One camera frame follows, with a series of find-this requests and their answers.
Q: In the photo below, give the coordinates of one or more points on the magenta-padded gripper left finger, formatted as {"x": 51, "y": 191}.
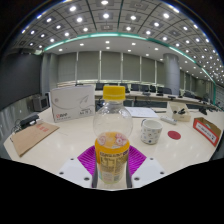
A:
{"x": 85, "y": 160}

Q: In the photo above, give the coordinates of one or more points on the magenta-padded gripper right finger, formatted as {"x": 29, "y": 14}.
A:
{"x": 137, "y": 160}

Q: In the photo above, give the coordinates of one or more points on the yellow-capped clear drink bottle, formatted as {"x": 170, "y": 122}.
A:
{"x": 112, "y": 160}

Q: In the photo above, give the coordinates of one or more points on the white dotted ceramic mug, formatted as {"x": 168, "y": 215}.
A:
{"x": 151, "y": 131}

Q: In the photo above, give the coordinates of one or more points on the flat round red coaster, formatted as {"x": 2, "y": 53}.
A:
{"x": 174, "y": 135}

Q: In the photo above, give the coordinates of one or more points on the white remote control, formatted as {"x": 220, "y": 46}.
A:
{"x": 168, "y": 120}

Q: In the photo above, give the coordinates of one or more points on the large white cardboard box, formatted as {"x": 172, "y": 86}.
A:
{"x": 71, "y": 103}

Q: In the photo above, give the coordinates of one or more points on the beige desk organizer tray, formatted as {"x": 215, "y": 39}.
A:
{"x": 178, "y": 115}

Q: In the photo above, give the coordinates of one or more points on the black handheld device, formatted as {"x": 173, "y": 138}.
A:
{"x": 29, "y": 120}

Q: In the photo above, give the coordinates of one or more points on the grey old monitor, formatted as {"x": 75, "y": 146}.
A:
{"x": 40, "y": 103}

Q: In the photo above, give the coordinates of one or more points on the black office chairs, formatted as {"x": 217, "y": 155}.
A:
{"x": 145, "y": 88}

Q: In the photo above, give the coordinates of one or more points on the red-sided open cardboard box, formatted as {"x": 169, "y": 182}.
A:
{"x": 206, "y": 130}

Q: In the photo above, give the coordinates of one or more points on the black desktop microphone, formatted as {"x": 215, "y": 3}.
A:
{"x": 203, "y": 111}

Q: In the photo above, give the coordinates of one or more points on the ceiling lights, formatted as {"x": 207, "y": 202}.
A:
{"x": 106, "y": 15}

